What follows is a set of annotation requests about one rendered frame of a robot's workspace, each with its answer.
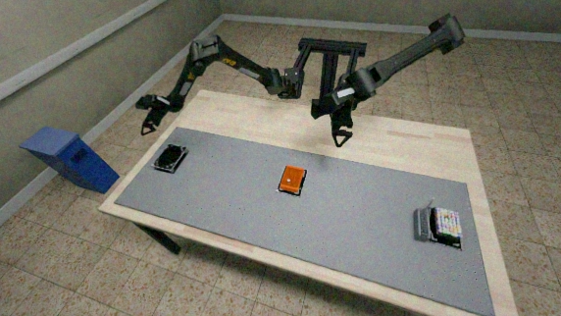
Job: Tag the orange tube carrier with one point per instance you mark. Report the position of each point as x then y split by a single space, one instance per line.
295 180

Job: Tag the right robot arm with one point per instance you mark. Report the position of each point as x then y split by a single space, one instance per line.
198 60

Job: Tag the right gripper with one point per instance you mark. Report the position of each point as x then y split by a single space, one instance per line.
155 122

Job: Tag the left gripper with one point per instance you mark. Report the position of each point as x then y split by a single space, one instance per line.
347 122

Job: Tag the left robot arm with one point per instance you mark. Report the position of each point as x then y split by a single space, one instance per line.
444 36

